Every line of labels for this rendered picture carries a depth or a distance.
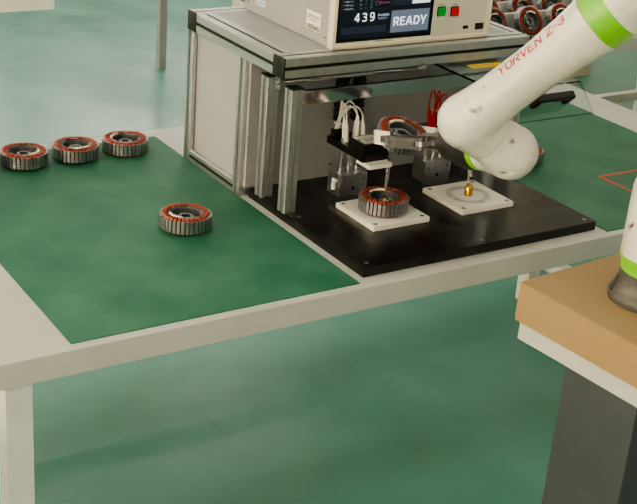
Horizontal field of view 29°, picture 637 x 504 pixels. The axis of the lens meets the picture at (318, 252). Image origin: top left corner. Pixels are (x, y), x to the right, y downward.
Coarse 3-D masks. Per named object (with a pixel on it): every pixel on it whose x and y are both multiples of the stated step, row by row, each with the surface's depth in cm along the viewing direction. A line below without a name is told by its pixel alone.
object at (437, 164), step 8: (416, 160) 299; (424, 160) 297; (432, 160) 297; (440, 160) 298; (416, 168) 299; (424, 168) 296; (432, 168) 297; (440, 168) 299; (448, 168) 300; (416, 176) 300; (424, 176) 297; (432, 176) 298; (440, 176) 300; (448, 176) 301
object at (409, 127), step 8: (384, 120) 272; (392, 120) 273; (400, 120) 274; (408, 120) 274; (376, 128) 272; (384, 128) 269; (392, 128) 274; (400, 128) 273; (408, 128) 274; (416, 128) 273; (400, 152) 268; (408, 152) 269; (416, 152) 270
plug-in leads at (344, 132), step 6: (342, 102) 280; (342, 108) 281; (348, 108) 282; (354, 108) 280; (342, 114) 283; (336, 126) 284; (342, 126) 282; (348, 126) 279; (354, 126) 284; (336, 132) 284; (342, 132) 283; (348, 132) 280; (354, 132) 281; (342, 138) 283; (348, 138) 281
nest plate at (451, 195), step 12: (432, 192) 290; (444, 192) 290; (456, 192) 291; (480, 192) 292; (492, 192) 293; (444, 204) 286; (456, 204) 284; (468, 204) 284; (480, 204) 285; (492, 204) 286; (504, 204) 287
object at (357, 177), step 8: (336, 168) 287; (344, 168) 288; (352, 168) 288; (360, 168) 288; (328, 176) 287; (336, 176) 285; (344, 176) 284; (352, 176) 285; (360, 176) 286; (328, 184) 288; (336, 184) 285; (344, 184) 285; (352, 184) 286; (360, 184) 287; (336, 192) 286; (344, 192) 286; (352, 192) 287
